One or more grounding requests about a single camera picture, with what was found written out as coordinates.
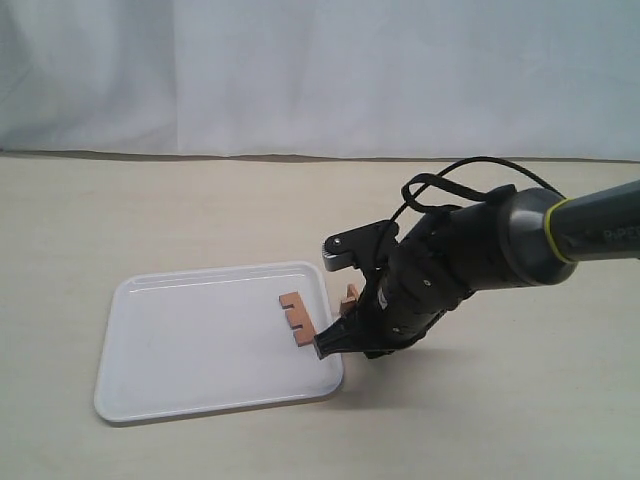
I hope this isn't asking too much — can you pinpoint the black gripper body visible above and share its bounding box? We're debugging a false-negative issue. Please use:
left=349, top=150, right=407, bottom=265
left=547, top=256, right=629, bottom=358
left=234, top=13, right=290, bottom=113
left=344, top=234, right=471, bottom=360

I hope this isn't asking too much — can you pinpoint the wooden notched plank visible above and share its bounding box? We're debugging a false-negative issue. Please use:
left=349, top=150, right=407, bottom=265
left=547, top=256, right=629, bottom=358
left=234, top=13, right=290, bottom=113
left=339, top=283, right=359, bottom=315
left=279, top=292, right=316, bottom=347

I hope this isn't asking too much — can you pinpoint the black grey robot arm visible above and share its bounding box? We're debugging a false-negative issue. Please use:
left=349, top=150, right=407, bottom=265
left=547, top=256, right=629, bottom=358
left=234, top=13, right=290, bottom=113
left=313, top=180, right=639, bottom=359

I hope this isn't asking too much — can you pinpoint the white plastic tray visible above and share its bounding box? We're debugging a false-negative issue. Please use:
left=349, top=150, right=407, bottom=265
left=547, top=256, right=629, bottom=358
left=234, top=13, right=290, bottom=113
left=94, top=261, right=344, bottom=425

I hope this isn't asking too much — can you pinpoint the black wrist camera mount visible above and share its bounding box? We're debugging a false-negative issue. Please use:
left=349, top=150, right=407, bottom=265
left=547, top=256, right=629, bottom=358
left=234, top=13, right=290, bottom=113
left=322, top=220, right=399, bottom=273

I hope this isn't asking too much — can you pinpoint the black cable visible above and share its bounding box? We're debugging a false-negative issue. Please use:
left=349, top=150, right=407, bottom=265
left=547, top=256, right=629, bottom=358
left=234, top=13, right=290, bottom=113
left=387, top=157, right=566, bottom=236

